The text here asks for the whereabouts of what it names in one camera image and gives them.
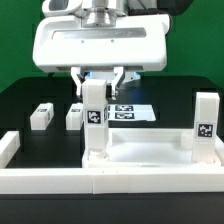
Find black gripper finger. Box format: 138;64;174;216
71;67;84;98
111;67;125;100

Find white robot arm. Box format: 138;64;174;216
33;0;194;98

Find fiducial marker sheet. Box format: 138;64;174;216
108;104;156;121

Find white U-shaped obstacle fence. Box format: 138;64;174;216
0;131;224;195

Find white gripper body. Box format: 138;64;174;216
33;14;170;73

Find white desk tabletop panel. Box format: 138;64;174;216
82;128;224;168

